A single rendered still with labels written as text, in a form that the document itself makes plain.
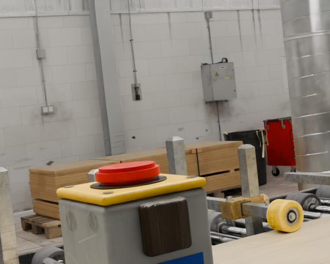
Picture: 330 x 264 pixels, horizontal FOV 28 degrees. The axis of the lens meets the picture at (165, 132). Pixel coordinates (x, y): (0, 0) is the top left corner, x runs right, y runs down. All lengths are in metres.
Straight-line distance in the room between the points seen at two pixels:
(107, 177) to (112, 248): 0.05
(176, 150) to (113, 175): 1.30
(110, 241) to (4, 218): 1.15
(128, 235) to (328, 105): 4.45
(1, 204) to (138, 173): 1.13
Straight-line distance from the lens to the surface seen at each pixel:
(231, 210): 1.79
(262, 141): 8.60
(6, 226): 1.51
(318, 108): 4.80
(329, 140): 4.81
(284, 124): 9.04
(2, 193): 1.50
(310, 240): 1.60
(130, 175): 0.39
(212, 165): 7.61
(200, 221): 0.40
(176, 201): 0.38
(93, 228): 0.38
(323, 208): 2.46
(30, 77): 7.99
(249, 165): 1.83
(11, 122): 7.89
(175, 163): 1.69
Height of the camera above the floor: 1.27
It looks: 3 degrees down
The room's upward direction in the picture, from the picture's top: 6 degrees counter-clockwise
